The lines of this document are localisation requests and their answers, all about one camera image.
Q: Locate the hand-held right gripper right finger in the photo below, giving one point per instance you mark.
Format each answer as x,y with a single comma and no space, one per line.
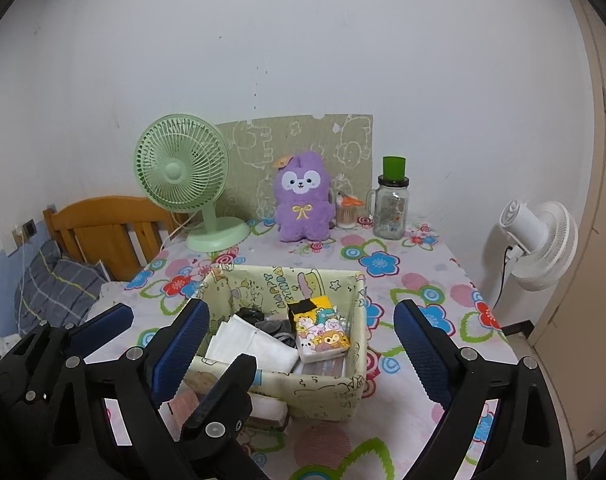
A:
422,355

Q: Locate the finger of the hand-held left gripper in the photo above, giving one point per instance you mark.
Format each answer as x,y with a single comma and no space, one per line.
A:
105,325
228,390

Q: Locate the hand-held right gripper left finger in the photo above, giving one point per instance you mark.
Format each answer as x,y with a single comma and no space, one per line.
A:
180,352

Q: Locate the black soft cloth item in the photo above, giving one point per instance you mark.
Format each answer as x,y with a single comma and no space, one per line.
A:
250,316

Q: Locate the yellow printed fabric storage box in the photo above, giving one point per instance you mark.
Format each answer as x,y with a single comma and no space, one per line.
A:
323,395

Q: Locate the cartoon printed tissue pack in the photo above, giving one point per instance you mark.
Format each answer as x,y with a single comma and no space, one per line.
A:
320,335

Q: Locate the white and pink sponge block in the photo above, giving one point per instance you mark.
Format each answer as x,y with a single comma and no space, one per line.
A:
270,407

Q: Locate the white paper packet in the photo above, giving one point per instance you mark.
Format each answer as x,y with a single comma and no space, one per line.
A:
253,347

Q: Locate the grey plaid pillow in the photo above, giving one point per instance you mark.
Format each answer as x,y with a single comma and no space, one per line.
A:
58,285

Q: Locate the floral tablecloth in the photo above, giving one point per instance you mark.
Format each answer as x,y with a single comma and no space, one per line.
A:
423,265

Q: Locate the pink striped packet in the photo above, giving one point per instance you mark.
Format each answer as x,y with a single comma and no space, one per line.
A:
325,367

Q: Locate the wooden bed headboard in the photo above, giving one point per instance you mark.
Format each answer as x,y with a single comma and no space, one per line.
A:
103,212

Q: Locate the glass jar with green top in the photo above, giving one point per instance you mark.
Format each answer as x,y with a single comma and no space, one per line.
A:
390,212

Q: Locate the clear cotton swab container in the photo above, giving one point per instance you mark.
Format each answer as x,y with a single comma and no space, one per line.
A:
346,217

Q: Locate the white standing fan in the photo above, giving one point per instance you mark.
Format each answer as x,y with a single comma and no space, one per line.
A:
525,232

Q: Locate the green desk fan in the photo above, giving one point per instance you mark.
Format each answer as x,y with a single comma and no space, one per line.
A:
175,172

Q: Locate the small orange object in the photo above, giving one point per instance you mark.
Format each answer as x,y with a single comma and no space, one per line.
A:
352,201

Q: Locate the purple plush toy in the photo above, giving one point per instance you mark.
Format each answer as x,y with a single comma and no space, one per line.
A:
303,220

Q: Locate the beige wooden door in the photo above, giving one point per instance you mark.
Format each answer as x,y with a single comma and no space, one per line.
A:
595,210

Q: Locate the green cartoon printed board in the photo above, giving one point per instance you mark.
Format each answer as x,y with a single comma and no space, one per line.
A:
293,135

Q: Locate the wall socket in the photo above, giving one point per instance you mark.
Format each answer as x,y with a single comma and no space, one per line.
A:
29,229

